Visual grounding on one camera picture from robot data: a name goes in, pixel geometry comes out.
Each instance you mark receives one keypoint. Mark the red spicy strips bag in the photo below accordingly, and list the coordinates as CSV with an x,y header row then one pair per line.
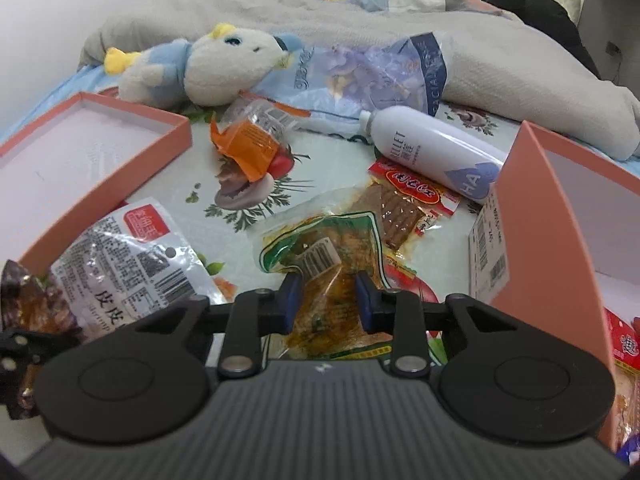
x,y
625,351

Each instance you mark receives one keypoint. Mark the grey wardrobe cabinet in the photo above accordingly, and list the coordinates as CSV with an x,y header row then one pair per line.
x,y
610,32

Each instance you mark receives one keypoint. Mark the blue white snack bag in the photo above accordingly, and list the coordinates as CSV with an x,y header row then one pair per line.
x,y
629,451

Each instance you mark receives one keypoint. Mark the pink box lid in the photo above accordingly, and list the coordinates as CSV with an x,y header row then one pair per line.
x,y
75,164

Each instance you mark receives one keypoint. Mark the purple facial tissue pack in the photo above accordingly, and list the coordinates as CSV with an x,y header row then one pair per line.
x,y
333,86

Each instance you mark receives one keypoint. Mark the orange small snack packet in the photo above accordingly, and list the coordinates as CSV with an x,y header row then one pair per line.
x,y
252,130

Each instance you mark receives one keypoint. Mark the clear brown snack bag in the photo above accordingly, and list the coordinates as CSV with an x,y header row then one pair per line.
x,y
133,262

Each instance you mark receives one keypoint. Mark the red brown spicy strip packet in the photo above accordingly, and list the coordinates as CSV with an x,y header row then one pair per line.
x,y
405,204

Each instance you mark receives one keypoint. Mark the pink gift box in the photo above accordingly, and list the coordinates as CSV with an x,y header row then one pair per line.
x,y
549,254

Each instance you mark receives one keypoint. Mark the green yellow tofu snack packet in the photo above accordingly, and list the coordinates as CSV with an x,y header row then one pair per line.
x,y
328,251

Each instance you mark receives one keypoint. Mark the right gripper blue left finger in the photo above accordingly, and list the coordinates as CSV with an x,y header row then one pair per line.
x,y
251,316

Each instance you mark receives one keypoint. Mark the white blue plush toy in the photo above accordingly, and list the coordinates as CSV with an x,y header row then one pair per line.
x,y
208,72

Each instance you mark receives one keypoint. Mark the white spray bottle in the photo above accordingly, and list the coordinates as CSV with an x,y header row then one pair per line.
x,y
439,151

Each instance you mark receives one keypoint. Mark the black clothing pile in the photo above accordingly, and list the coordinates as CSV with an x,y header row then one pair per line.
x,y
552,19

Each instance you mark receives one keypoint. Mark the grey duvet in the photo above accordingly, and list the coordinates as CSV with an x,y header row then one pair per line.
x,y
493,63

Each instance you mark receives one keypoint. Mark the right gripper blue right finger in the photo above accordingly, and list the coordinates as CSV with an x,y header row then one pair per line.
x,y
397,313

